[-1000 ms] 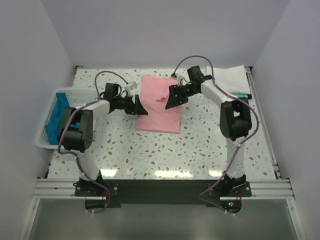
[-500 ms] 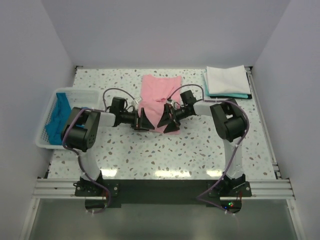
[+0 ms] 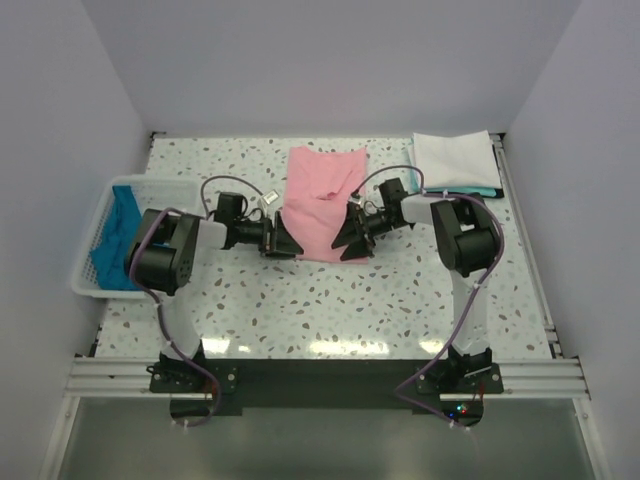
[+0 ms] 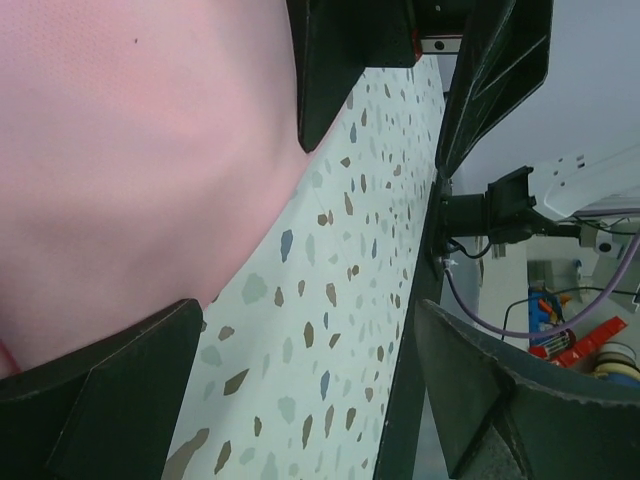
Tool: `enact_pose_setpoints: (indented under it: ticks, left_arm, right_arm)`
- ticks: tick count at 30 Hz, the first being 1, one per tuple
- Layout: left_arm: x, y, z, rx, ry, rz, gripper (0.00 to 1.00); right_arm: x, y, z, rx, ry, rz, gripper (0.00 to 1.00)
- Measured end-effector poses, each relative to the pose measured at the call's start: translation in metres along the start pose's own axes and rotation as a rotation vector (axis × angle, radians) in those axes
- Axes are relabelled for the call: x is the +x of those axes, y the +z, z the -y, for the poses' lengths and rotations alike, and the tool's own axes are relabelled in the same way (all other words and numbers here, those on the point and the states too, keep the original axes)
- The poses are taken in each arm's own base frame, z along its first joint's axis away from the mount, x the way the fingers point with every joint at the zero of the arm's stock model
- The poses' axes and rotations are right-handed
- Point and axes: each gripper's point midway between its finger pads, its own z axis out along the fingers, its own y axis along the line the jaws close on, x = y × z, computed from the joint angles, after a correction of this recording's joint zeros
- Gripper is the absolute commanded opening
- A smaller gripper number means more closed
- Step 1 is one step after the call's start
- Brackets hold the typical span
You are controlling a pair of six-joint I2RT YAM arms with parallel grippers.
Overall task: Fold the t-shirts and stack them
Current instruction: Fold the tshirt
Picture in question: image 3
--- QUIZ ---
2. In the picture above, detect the white plastic basket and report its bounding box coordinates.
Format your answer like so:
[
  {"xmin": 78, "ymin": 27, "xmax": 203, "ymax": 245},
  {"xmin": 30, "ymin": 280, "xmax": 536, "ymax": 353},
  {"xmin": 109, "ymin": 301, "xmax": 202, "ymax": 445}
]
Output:
[{"xmin": 71, "ymin": 174, "xmax": 202, "ymax": 300}]

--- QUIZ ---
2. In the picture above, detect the pink t shirt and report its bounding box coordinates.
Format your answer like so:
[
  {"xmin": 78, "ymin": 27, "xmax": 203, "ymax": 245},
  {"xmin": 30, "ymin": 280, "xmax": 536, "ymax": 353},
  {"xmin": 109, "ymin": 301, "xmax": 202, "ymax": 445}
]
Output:
[{"xmin": 281, "ymin": 146, "xmax": 367, "ymax": 263}]

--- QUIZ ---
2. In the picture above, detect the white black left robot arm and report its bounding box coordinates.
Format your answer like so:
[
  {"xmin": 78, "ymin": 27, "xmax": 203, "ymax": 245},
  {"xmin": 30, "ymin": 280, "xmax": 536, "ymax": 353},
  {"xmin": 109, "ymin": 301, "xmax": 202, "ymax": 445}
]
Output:
[{"xmin": 124, "ymin": 192, "xmax": 304, "ymax": 393}]

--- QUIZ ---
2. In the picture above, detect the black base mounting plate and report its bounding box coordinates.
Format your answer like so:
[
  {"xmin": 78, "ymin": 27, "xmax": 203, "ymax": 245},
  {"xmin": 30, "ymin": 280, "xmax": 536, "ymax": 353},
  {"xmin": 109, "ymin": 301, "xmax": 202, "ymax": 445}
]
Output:
[{"xmin": 146, "ymin": 356, "xmax": 505, "ymax": 426}]

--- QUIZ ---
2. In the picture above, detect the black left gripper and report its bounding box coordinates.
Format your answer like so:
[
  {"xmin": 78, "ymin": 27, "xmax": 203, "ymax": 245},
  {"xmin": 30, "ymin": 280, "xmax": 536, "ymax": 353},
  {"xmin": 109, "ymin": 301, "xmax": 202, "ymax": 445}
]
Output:
[{"xmin": 233, "ymin": 212, "xmax": 302, "ymax": 258}]

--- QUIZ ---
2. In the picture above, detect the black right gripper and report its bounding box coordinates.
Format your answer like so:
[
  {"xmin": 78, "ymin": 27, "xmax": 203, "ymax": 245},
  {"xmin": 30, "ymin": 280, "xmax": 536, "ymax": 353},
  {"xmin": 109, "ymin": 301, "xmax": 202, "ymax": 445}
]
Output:
[{"xmin": 333, "ymin": 203, "xmax": 404, "ymax": 263}]

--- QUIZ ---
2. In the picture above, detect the aluminium frame rail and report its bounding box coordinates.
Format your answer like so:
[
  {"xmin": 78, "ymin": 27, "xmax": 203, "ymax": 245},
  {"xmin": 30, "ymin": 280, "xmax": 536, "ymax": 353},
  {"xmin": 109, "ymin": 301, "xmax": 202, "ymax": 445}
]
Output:
[{"xmin": 65, "ymin": 357, "xmax": 591, "ymax": 399}]

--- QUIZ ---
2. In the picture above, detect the folded black t shirt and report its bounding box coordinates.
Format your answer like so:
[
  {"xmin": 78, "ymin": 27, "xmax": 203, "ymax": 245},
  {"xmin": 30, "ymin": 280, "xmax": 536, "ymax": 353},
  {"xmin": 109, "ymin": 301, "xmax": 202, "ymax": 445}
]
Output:
[{"xmin": 451, "ymin": 145, "xmax": 504, "ymax": 199}]

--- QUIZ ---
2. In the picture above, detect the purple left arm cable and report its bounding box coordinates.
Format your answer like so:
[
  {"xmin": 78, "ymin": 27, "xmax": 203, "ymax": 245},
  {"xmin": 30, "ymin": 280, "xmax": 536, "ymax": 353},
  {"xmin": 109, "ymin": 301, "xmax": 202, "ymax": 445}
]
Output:
[{"xmin": 128, "ymin": 175, "xmax": 274, "ymax": 427}]

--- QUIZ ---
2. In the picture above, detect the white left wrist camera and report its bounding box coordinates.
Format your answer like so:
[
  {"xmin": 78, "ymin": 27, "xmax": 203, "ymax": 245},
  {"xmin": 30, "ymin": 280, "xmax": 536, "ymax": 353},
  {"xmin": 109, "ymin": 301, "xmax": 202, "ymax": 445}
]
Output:
[{"xmin": 260, "ymin": 190, "xmax": 280, "ymax": 206}]

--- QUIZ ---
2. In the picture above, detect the folded white t shirt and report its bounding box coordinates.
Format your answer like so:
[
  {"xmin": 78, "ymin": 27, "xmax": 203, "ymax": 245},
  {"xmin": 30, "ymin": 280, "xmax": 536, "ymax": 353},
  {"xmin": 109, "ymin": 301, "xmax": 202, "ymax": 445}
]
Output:
[{"xmin": 408, "ymin": 130, "xmax": 502, "ymax": 190}]

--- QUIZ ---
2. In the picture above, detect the blue t shirt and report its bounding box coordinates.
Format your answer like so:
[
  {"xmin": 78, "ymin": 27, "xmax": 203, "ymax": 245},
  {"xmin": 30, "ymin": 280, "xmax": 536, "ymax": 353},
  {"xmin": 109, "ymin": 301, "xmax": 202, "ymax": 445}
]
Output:
[{"xmin": 90, "ymin": 185, "xmax": 142, "ymax": 291}]

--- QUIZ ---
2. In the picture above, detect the folded teal t shirt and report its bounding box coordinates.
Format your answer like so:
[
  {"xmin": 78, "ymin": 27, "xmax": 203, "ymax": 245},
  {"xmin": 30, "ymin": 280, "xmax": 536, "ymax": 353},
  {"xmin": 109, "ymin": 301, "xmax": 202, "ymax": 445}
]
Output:
[{"xmin": 406, "ymin": 145, "xmax": 504, "ymax": 198}]

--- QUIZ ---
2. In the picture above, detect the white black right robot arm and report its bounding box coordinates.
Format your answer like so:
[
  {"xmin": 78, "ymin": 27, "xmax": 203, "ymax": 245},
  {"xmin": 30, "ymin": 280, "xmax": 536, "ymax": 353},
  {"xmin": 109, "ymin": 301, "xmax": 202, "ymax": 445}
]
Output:
[{"xmin": 331, "ymin": 178, "xmax": 505, "ymax": 394}]

